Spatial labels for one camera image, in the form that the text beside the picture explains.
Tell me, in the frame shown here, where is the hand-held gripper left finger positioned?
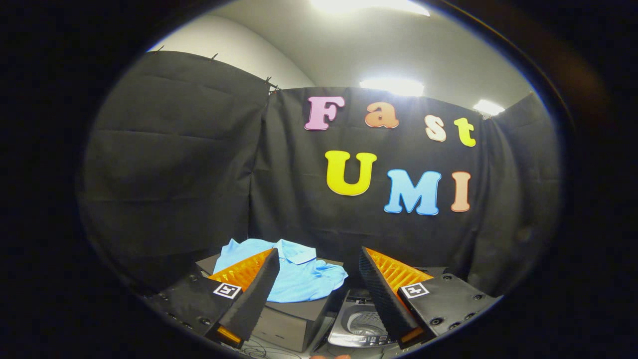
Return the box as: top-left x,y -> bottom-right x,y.
150,248 -> 281,349

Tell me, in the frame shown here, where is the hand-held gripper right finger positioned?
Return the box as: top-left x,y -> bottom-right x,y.
360,246 -> 501,350

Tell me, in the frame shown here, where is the grey washing machine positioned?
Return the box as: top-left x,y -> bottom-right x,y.
326,289 -> 399,348

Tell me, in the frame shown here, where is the light blue polo shirt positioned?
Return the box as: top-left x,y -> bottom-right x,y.
213,238 -> 348,303

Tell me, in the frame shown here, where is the grey cabinet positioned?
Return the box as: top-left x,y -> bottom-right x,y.
195,254 -> 344,353

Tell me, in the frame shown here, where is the black backdrop cloth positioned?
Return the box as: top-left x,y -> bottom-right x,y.
77,50 -> 564,300

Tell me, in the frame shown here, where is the ceiling light panel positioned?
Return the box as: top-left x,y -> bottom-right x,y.
360,77 -> 425,97
473,99 -> 505,116

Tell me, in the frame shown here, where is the large ceiling light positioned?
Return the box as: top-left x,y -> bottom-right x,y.
312,0 -> 430,16

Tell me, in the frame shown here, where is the black floor cable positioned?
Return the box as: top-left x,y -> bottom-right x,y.
239,337 -> 300,359

